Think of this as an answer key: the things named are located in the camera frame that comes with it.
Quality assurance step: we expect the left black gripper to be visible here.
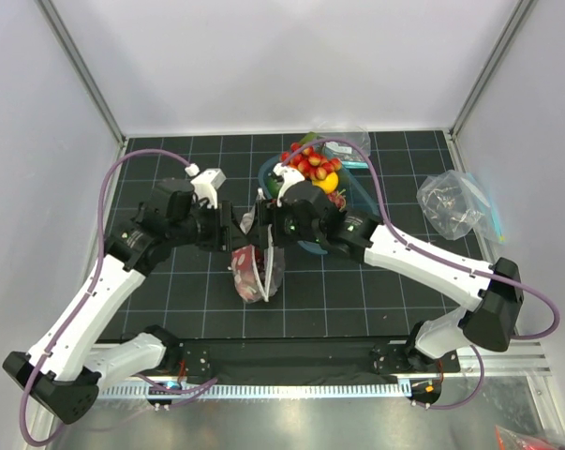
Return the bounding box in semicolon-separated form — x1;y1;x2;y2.
169;199;250;252

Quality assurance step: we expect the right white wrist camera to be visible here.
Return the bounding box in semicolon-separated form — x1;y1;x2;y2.
274;163;305;206

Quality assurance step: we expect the clear dotted zip bag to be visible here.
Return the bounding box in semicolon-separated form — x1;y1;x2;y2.
228;187;286;305

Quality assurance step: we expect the red apple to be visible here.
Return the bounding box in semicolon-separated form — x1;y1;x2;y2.
231;246;264;304

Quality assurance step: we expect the light pink grape bunch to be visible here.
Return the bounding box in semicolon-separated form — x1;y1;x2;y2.
328;190;347;211

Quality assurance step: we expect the purple cable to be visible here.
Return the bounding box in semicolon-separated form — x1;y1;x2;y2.
18;148;217;446
281;139;561;409

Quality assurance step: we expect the yellow lemon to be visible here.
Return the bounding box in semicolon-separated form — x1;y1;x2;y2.
312;172;339;194

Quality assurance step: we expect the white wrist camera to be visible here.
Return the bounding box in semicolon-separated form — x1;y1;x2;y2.
185;164;226;209
274;163;305;206

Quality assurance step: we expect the crumpled clear zip bag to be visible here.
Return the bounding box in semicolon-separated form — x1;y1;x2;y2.
416;170;505;244

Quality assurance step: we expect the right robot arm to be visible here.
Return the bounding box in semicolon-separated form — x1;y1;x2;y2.
253;182;524;371

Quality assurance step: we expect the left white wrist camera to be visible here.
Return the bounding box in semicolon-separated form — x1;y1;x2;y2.
185;164;226;209

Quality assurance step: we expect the flat zip bag blue zipper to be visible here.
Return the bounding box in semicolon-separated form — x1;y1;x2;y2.
305;130;371;170

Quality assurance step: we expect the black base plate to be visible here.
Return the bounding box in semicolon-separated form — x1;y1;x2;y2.
141;336;460;386

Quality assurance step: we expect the blue plastic basket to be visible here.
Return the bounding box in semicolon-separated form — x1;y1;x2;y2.
257;147;384;258

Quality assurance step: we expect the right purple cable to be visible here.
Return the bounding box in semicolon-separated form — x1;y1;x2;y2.
281;139;561;409

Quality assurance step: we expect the red cherry bunch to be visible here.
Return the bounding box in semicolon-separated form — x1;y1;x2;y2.
279;142;342;184

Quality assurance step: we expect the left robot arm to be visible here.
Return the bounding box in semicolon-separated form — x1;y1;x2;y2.
3;169;246;425

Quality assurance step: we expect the perforated metal rail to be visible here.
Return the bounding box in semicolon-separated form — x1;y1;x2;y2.
97;379;412;401

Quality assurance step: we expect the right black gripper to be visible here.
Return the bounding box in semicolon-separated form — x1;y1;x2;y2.
247;198;322;251

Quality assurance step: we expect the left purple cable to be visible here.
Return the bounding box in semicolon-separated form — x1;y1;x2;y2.
18;148;217;446

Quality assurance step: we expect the green lime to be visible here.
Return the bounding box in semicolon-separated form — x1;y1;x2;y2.
265;177;283;198

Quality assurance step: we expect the red packaged item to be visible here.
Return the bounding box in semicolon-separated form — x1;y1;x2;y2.
495;426;565;450

